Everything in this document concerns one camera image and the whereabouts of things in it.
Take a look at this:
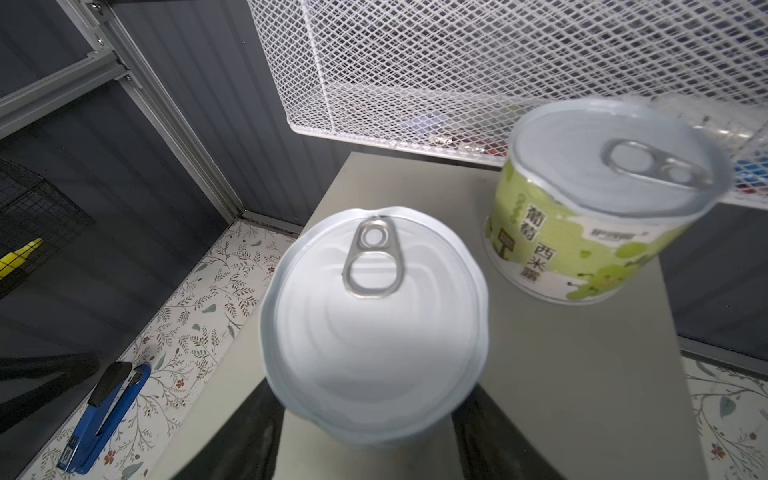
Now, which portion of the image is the green label can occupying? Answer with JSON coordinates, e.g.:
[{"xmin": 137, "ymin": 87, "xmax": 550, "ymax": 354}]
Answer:
[{"xmin": 484, "ymin": 99, "xmax": 734, "ymax": 305}]

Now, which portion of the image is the teal label can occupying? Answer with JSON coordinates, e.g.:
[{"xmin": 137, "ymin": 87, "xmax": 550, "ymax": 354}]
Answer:
[{"xmin": 260, "ymin": 207, "xmax": 489, "ymax": 446}]

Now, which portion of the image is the white wire mesh basket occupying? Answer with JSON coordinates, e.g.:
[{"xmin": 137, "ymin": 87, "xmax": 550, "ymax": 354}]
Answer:
[{"xmin": 249, "ymin": 1, "xmax": 767, "ymax": 209}]

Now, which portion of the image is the black wire wall basket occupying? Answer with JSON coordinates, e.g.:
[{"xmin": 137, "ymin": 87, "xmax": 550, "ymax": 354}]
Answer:
[{"xmin": 1, "ymin": 158, "xmax": 94, "ymax": 297}]

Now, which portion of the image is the floral table mat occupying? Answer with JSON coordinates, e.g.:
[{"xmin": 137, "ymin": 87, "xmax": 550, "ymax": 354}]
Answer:
[{"xmin": 17, "ymin": 219, "xmax": 298, "ymax": 480}]

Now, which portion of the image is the beige metal cabinet counter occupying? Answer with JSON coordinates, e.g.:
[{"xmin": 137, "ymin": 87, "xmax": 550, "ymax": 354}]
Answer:
[{"xmin": 146, "ymin": 151, "xmax": 709, "ymax": 480}]

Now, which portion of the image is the blue stapler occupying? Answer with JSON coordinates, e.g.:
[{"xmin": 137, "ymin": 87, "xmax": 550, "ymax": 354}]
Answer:
[{"xmin": 56, "ymin": 361, "xmax": 151, "ymax": 474}]

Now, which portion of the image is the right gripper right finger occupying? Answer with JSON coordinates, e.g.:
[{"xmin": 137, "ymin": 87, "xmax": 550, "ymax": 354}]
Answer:
[{"xmin": 451, "ymin": 386, "xmax": 563, "ymax": 480}]

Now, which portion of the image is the yellow highlighter pen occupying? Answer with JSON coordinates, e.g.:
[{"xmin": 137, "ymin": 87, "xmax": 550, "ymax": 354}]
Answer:
[{"xmin": 0, "ymin": 238, "xmax": 43, "ymax": 279}]

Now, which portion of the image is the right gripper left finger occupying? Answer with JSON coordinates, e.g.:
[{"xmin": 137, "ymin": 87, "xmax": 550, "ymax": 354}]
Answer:
[{"xmin": 175, "ymin": 380, "xmax": 285, "ymax": 480}]

